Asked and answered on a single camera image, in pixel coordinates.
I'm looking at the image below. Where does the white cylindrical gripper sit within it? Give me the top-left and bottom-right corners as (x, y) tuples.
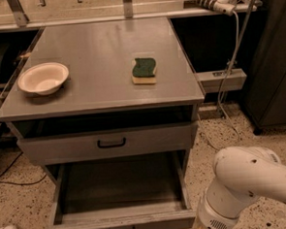
(192, 194), (238, 229)

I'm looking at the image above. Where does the grey drawer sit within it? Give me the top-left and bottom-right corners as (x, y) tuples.
(43, 151), (195, 229)
(17, 122), (197, 166)

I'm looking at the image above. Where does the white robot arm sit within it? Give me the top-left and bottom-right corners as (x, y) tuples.
(192, 147), (286, 229)

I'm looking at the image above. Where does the grey top drawer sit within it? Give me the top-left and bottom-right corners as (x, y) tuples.
(17, 122), (197, 166)

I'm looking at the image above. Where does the green yellow sponge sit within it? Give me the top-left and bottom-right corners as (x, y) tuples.
(132, 57), (157, 84)

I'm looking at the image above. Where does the grey metal cabinet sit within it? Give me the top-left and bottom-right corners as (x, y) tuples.
(0, 15), (210, 181)

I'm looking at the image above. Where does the white bowl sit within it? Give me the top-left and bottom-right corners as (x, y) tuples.
(17, 62), (70, 95)

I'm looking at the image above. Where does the white cable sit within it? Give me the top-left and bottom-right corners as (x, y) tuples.
(191, 10), (248, 152)

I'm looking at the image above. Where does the striped wrapped hose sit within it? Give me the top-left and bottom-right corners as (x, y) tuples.
(183, 0), (238, 19)

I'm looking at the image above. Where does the black floor cable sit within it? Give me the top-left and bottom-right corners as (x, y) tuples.
(0, 147), (48, 187)

